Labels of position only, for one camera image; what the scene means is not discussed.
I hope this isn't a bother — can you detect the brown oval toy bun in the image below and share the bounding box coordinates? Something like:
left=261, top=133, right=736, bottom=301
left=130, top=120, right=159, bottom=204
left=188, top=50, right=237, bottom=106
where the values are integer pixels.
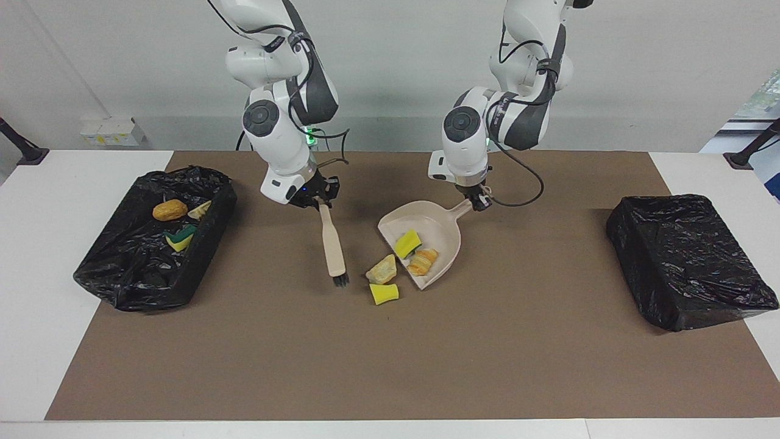
left=152, top=199, right=189, bottom=221

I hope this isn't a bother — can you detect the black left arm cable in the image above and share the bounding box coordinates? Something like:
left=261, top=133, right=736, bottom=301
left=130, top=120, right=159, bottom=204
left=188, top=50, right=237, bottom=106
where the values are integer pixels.
left=487, top=40, right=545, bottom=208

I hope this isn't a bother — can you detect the smooth black bag bin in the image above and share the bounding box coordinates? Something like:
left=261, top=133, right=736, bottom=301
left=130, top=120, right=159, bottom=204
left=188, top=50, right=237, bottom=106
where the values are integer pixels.
left=606, top=194, right=779, bottom=333

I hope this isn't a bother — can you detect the beige plastic dustpan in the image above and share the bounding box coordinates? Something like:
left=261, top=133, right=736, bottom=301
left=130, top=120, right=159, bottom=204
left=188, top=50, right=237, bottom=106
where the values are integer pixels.
left=377, top=194, right=492, bottom=291

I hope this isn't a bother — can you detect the brown table mat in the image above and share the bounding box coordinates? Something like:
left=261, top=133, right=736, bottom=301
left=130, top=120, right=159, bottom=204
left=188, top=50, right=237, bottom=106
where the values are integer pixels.
left=44, top=151, right=780, bottom=421

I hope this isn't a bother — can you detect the yellow rectangular sponge piece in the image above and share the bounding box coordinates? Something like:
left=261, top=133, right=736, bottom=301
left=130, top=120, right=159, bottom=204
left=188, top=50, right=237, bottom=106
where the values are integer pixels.
left=394, top=230, right=422, bottom=260

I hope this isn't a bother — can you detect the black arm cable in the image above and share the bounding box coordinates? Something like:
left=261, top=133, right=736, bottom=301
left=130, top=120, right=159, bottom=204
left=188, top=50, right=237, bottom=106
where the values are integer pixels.
left=487, top=40, right=545, bottom=208
left=207, top=0, right=351, bottom=170

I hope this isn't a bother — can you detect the open crumpled black bag bin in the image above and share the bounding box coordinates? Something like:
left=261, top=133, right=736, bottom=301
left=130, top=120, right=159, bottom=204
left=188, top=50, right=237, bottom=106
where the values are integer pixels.
left=73, top=165, right=238, bottom=313

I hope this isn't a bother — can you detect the black clamp stand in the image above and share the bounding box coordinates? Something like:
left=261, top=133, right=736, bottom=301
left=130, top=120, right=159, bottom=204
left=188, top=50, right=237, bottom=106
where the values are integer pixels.
left=723, top=119, right=780, bottom=170
left=0, top=117, right=49, bottom=166

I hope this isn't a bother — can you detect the white wall power strip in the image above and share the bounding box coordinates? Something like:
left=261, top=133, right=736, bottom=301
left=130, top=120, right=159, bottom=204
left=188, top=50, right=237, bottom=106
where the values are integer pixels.
left=81, top=118, right=147, bottom=147

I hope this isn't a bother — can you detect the beige brush with black bristles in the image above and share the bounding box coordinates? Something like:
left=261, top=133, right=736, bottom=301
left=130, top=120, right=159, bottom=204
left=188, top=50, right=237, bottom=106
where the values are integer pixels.
left=318, top=198, right=350, bottom=287

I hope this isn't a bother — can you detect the pale beige chunk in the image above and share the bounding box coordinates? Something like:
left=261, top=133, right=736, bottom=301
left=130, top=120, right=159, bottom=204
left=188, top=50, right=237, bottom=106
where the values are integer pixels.
left=406, top=248, right=439, bottom=276
left=366, top=254, right=398, bottom=285

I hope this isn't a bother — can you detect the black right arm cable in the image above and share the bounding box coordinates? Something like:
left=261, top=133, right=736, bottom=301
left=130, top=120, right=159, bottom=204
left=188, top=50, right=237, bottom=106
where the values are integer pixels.
left=207, top=0, right=351, bottom=170

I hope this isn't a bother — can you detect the green and yellow sponge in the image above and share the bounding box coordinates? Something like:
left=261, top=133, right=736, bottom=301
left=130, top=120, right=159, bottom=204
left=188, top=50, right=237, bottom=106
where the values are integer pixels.
left=165, top=224, right=198, bottom=252

